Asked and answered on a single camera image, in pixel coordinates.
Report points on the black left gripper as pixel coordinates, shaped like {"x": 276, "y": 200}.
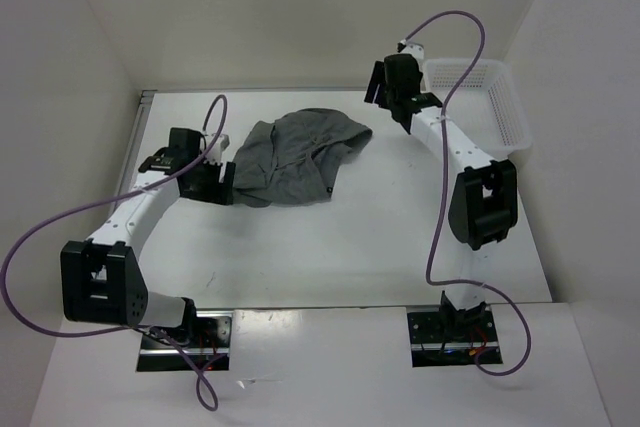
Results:
{"x": 218, "y": 192}

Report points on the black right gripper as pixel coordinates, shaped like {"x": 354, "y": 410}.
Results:
{"x": 377, "y": 77}

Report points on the grey shorts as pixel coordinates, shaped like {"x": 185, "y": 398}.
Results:
{"x": 295, "y": 160}

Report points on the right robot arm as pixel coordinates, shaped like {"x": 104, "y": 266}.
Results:
{"x": 478, "y": 203}

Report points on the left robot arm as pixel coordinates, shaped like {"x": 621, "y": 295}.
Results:
{"x": 102, "y": 281}

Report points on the white plastic basket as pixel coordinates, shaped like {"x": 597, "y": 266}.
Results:
{"x": 486, "y": 106}

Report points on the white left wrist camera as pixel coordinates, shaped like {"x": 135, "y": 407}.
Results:
{"x": 216, "y": 146}

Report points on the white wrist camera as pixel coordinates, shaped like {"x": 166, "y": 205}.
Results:
{"x": 416, "y": 50}
{"x": 216, "y": 146}

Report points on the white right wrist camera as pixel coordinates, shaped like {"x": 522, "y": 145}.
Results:
{"x": 416, "y": 50}

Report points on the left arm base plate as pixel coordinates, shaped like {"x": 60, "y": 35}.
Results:
{"x": 208, "y": 346}

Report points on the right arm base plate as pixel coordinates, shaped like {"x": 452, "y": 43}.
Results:
{"x": 431, "y": 346}

